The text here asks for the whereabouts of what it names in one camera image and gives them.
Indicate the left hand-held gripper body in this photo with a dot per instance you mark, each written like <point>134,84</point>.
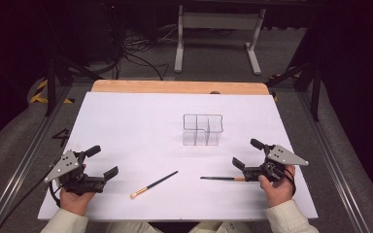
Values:
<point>63,165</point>

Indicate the clear acrylic organizer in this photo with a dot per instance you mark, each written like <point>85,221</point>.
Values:
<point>203,123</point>

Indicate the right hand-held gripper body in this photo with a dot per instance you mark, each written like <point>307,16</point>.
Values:
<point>283,156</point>

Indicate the aluminium floor rail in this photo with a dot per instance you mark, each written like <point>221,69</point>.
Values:
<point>333,161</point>
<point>22,165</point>

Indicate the black tripod stand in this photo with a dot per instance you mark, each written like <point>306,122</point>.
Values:
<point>50,87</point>
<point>315,97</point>

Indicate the white metal stand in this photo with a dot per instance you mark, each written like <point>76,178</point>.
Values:
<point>220,21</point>

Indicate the white table mat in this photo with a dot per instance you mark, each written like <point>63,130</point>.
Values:
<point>142,129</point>

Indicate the person's right hand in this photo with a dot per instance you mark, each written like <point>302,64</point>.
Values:
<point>278,191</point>

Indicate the yellow black floor tape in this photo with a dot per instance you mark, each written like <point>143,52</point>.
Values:
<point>37,97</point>

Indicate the person's left hand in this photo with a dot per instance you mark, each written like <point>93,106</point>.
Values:
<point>76,203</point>

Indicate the person's lap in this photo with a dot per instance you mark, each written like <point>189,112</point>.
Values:
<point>220,227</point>

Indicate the black makeup brush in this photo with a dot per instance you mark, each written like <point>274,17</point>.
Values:
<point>155,183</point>
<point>220,178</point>

